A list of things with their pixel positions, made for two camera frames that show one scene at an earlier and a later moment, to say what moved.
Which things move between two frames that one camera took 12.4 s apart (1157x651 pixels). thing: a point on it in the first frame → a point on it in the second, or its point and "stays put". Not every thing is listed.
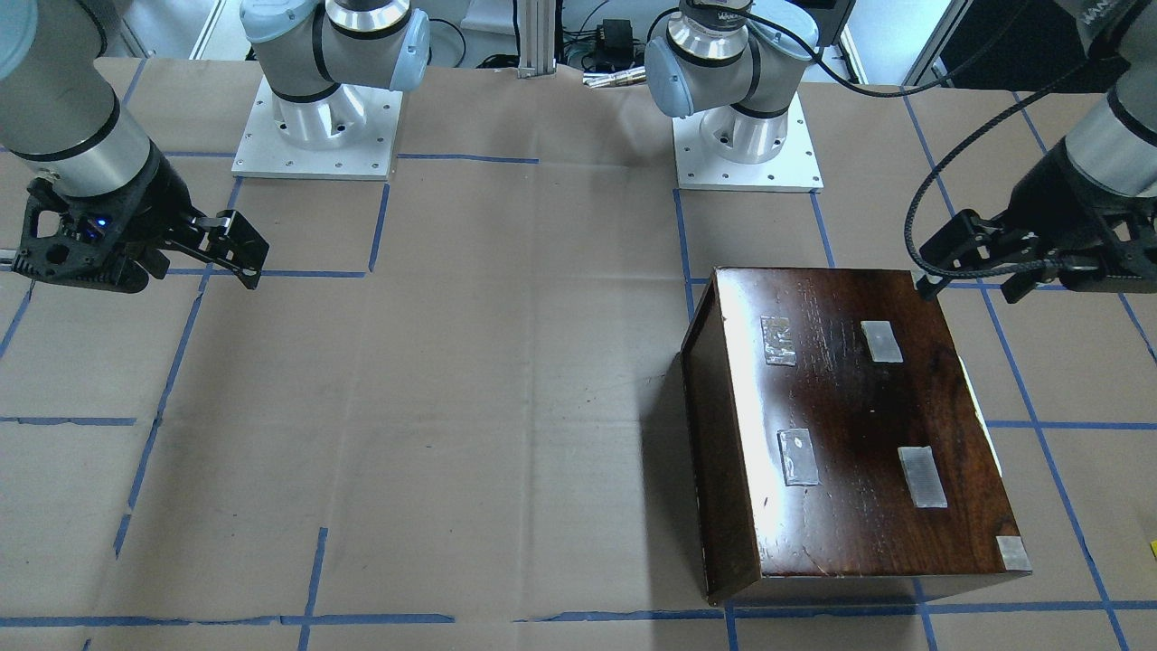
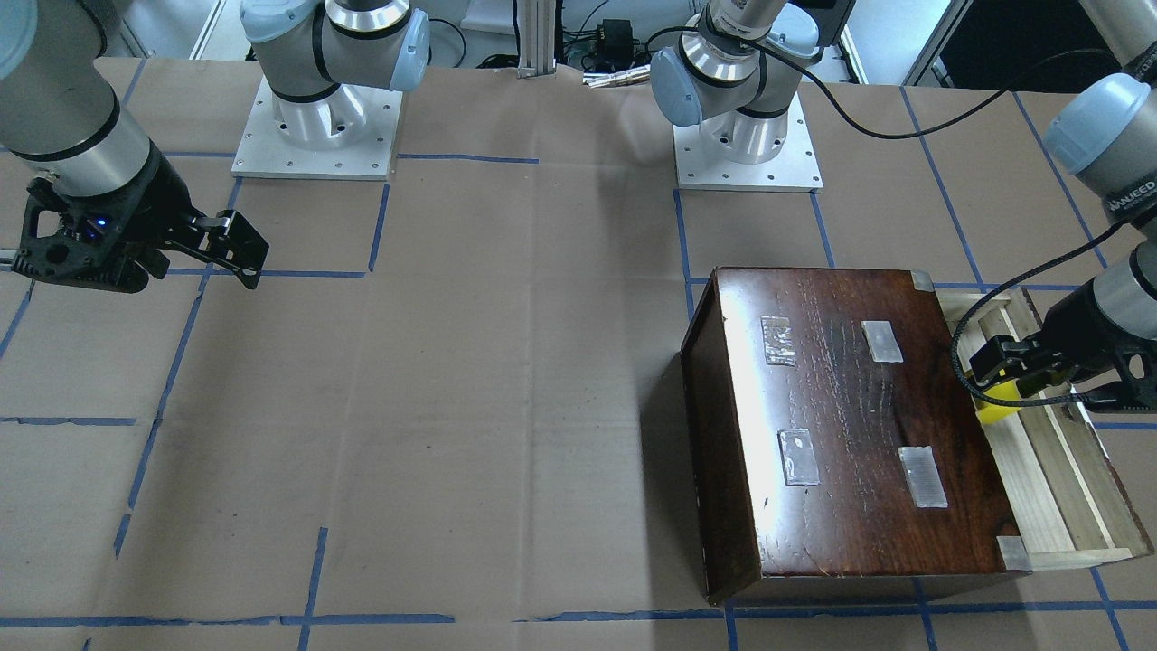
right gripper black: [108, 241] stays put
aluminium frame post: [537, 39] stays put
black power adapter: [618, 40] stays put
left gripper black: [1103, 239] → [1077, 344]
